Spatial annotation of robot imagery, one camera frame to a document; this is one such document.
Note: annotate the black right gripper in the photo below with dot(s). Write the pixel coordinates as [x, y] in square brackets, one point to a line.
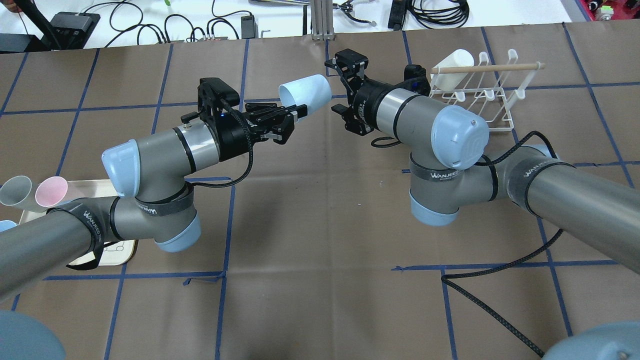
[368, 98]

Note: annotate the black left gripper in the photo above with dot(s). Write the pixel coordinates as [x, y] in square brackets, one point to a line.
[232, 141]

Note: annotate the light blue plastic cup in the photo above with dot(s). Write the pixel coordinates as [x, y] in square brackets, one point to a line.
[313, 91]

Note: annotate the white plastic cup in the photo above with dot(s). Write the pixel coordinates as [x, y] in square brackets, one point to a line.
[460, 58]

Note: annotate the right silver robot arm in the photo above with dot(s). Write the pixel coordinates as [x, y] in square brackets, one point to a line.
[449, 168]

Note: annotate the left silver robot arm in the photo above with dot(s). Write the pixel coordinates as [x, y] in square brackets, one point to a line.
[153, 198]

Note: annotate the pink plastic cup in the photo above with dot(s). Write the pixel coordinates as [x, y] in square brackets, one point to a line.
[55, 191]

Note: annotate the grey plastic cup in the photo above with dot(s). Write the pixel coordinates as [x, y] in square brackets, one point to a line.
[19, 192]

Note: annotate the black power adapter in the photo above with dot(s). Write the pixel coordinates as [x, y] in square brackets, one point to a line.
[248, 27]

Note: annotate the cream serving tray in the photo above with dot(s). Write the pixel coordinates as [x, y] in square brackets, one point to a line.
[93, 210]

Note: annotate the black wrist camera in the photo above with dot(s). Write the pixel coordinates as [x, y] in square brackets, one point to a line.
[415, 79]

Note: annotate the aluminium frame post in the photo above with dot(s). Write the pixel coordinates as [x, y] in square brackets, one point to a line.
[322, 20]

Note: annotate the white wire cup rack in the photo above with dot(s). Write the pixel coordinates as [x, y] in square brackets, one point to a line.
[489, 90]

